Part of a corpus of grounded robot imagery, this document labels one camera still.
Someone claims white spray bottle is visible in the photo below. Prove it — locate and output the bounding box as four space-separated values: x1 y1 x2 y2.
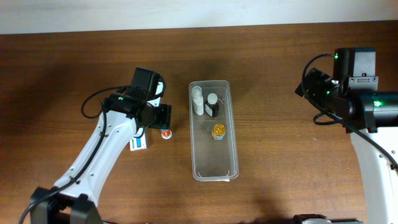
191 86 204 116

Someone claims white Panadol box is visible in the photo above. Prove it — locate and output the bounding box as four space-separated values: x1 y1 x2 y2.
129 134 147 151

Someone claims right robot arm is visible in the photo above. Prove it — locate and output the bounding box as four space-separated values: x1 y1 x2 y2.
295 47 397 224

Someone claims orange tablet tube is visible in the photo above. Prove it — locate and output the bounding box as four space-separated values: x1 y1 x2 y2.
161 129 172 139

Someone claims dark bottle white cap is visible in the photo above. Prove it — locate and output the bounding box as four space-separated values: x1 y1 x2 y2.
205 93 219 117

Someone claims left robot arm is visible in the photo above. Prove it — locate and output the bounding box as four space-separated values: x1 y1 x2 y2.
19 86 171 223

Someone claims clear plastic container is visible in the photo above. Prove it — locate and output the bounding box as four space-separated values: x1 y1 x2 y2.
189 80 239 182

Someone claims small jar gold lid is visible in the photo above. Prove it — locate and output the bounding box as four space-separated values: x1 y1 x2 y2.
211 124 226 140

